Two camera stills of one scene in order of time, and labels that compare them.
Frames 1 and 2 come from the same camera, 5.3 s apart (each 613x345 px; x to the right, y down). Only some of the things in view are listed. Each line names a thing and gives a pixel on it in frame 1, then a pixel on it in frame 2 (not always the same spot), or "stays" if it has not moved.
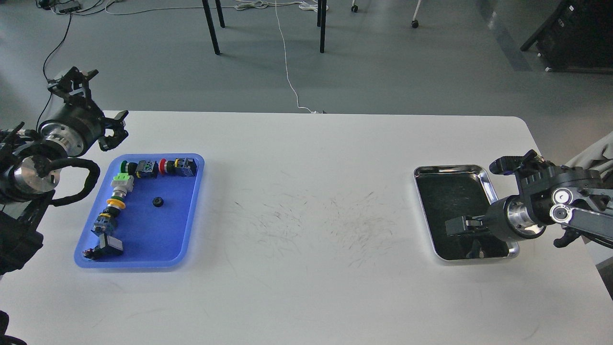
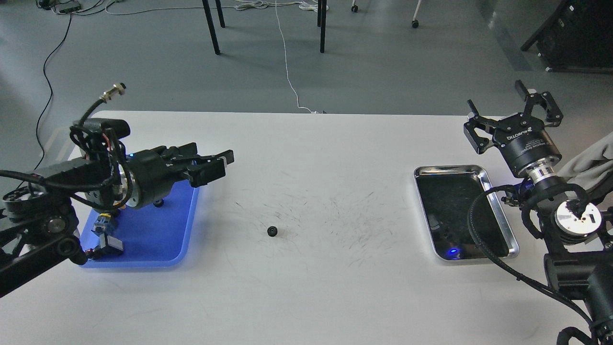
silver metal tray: [447, 192] stays
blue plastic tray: [154, 224] stays
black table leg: [210, 23] stays
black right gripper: [513, 219] -> [523, 139]
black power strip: [67, 6] stays
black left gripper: [77, 124] -> [153, 172]
